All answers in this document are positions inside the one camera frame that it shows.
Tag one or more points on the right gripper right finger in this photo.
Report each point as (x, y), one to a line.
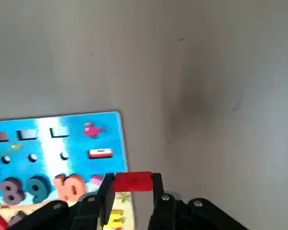
(168, 213)

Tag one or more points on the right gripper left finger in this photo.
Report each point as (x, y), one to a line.
(86, 210)

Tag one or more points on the red rectangular block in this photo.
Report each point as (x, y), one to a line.
(132, 181)

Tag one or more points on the blue wooden toy board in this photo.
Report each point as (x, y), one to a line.
(50, 143)

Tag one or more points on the orange number ten piece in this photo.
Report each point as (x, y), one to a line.
(69, 187)

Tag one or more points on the yellow equals sign piece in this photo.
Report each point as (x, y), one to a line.
(116, 219)

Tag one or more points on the pink greater-than sign piece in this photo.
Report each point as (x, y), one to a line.
(97, 179)

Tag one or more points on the teal number nine piece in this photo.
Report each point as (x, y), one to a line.
(38, 188)

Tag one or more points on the purple star piece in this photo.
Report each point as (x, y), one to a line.
(16, 218)

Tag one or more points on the purple number eight piece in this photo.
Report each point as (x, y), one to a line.
(12, 191)

